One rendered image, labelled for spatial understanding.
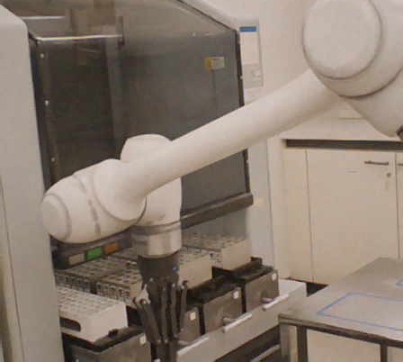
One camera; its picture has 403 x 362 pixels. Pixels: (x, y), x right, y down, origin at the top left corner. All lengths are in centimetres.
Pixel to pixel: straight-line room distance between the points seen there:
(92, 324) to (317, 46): 85
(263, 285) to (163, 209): 60
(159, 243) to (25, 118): 34
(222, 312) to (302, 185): 227
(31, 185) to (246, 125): 49
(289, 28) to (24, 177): 280
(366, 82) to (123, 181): 46
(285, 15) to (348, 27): 322
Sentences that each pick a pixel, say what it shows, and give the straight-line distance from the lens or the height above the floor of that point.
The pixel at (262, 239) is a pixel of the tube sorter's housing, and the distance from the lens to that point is 191.
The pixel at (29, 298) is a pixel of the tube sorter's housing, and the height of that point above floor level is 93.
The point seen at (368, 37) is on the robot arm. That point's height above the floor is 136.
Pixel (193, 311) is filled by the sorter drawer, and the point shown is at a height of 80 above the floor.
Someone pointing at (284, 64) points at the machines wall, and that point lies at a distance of 394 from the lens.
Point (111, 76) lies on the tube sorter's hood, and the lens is 148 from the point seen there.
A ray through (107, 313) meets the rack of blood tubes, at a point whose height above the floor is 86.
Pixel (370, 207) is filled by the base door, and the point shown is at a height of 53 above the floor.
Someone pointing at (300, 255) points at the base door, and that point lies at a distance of 400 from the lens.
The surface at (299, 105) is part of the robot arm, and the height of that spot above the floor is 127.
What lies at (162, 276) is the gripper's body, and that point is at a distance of 129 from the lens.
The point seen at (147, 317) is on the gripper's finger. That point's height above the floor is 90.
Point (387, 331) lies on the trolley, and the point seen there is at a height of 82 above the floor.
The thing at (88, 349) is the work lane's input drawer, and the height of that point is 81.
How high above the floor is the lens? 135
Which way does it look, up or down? 8 degrees down
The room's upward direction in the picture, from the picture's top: 5 degrees counter-clockwise
